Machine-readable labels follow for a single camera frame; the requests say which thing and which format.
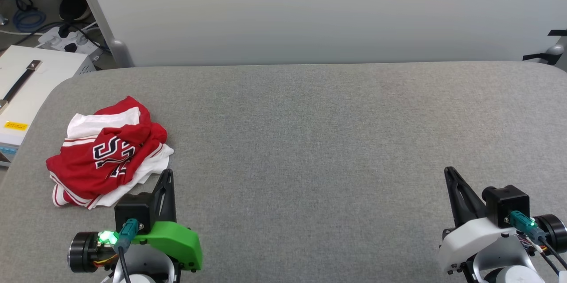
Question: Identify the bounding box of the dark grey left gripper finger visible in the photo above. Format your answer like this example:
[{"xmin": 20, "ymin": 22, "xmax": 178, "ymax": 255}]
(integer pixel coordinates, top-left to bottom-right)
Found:
[
  {"xmin": 161, "ymin": 172, "xmax": 176, "ymax": 223},
  {"xmin": 152, "ymin": 169, "xmax": 172, "ymax": 224}
]

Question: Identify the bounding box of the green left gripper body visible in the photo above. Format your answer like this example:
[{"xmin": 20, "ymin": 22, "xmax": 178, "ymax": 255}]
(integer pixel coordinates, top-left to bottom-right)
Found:
[{"xmin": 132, "ymin": 221, "xmax": 203, "ymax": 271}]

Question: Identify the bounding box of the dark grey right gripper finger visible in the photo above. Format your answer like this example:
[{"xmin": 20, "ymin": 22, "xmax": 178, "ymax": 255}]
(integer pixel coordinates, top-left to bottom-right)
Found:
[
  {"xmin": 450, "ymin": 167, "xmax": 488, "ymax": 223},
  {"xmin": 445, "ymin": 167, "xmax": 470, "ymax": 228}
]

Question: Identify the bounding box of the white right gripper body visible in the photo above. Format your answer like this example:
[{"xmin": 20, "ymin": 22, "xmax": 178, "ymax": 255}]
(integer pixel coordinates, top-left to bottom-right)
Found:
[{"xmin": 436, "ymin": 217, "xmax": 519, "ymax": 274}]

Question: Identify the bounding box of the red and white jersey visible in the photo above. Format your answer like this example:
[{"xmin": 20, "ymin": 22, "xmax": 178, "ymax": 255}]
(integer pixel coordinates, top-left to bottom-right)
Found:
[{"xmin": 46, "ymin": 95, "xmax": 175, "ymax": 210}]

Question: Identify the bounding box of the grey partition foot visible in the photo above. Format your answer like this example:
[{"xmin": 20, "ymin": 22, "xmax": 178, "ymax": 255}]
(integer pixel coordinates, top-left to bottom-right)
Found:
[
  {"xmin": 544, "ymin": 43, "xmax": 567, "ymax": 71},
  {"xmin": 109, "ymin": 39, "xmax": 135, "ymax": 69}
]

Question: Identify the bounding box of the white equipment box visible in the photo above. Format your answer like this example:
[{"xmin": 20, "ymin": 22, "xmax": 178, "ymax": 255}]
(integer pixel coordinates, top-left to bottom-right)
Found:
[{"xmin": 0, "ymin": 45, "xmax": 96, "ymax": 167}]

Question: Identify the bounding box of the white power strip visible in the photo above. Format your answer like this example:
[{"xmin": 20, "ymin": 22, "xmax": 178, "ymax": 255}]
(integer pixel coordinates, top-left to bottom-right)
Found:
[{"xmin": 38, "ymin": 26, "xmax": 103, "ymax": 60}]

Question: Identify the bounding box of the white partition panel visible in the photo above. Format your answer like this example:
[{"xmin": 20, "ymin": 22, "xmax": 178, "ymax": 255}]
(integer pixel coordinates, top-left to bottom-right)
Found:
[{"xmin": 71, "ymin": 0, "xmax": 567, "ymax": 67}]

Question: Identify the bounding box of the left camera cable teal plug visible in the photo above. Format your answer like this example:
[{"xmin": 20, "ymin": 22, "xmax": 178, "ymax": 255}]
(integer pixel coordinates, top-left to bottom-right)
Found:
[{"xmin": 116, "ymin": 219, "xmax": 140, "ymax": 283}]

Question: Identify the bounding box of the camera cable teal plug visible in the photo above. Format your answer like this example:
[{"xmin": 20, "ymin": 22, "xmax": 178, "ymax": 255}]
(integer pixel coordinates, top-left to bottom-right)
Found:
[
  {"xmin": 509, "ymin": 210, "xmax": 567, "ymax": 275},
  {"xmin": 116, "ymin": 219, "xmax": 140, "ymax": 283}
]

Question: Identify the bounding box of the right camera cable teal plug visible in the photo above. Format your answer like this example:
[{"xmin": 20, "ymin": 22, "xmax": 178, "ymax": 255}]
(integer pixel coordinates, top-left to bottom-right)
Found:
[{"xmin": 509, "ymin": 210, "xmax": 567, "ymax": 275}]

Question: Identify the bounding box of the black strap handle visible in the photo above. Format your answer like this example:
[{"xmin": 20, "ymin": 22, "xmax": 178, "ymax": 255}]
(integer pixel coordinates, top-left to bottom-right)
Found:
[{"xmin": 0, "ymin": 59, "xmax": 43, "ymax": 113}]

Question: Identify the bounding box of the blue coiled cable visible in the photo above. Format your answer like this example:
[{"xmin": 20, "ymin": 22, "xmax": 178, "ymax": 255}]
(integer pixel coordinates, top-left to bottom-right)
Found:
[{"xmin": 12, "ymin": 8, "xmax": 47, "ymax": 32}]

